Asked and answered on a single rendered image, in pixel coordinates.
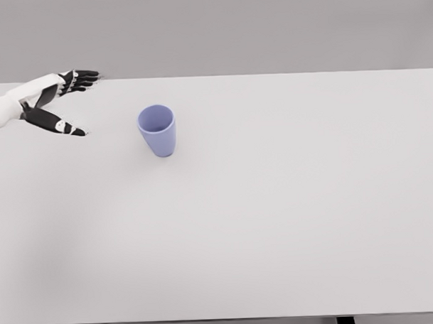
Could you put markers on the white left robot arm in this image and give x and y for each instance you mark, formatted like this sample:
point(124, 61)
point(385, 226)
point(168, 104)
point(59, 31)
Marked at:
point(0, 112)

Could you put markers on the light purple cup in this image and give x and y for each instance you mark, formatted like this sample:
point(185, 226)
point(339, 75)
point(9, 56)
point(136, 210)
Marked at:
point(159, 133)

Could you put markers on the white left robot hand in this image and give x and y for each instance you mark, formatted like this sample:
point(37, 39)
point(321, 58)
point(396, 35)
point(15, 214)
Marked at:
point(32, 91)

